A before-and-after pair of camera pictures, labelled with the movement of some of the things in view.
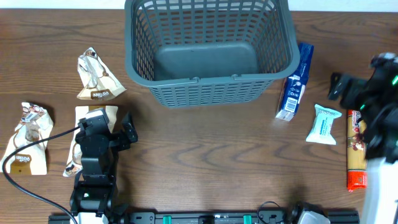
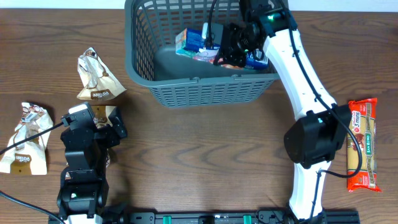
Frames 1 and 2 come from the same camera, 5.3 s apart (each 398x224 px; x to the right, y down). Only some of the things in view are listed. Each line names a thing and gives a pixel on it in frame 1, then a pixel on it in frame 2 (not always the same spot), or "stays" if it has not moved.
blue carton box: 293,86 → 189,43
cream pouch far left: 35,124 stays
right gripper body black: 369,102 → 240,45
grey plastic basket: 209,53 stays
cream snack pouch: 100,83 stays
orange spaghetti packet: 356,163 stays
